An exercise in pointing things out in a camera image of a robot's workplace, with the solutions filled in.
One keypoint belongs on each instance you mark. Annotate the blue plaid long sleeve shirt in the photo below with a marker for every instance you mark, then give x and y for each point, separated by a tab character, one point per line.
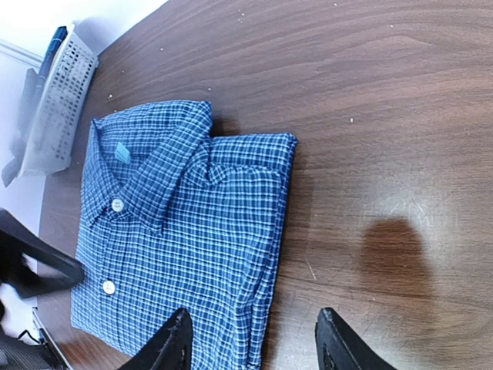
173	217

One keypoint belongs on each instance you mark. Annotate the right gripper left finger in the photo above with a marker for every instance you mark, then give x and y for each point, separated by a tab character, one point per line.
169	348

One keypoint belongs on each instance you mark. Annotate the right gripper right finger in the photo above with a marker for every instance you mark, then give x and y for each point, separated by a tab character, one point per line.
339	347

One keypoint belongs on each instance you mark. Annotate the white plastic laundry basket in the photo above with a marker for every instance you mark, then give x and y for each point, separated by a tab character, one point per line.
58	107

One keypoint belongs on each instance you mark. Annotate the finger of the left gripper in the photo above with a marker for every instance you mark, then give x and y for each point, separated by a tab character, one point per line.
16	242

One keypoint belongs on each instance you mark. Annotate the dark blue plaid shirt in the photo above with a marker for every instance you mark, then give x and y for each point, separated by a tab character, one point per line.
57	39

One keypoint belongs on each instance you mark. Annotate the aluminium front rail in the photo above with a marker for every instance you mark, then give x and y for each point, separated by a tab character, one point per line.
50	350

